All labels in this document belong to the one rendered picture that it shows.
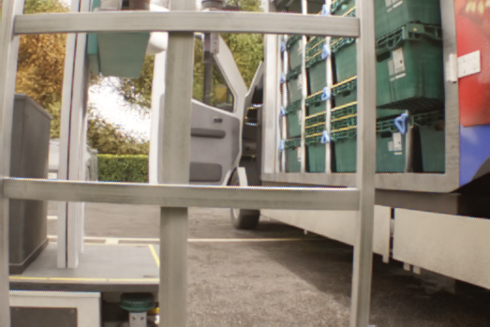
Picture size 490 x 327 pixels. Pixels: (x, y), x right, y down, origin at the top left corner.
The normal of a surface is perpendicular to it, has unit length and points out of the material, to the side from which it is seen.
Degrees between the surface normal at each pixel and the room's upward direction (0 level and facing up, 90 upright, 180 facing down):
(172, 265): 90
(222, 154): 90
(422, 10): 97
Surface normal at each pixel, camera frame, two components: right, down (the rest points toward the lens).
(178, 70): 0.01, -0.05
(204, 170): 0.59, -0.03
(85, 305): 0.27, -0.04
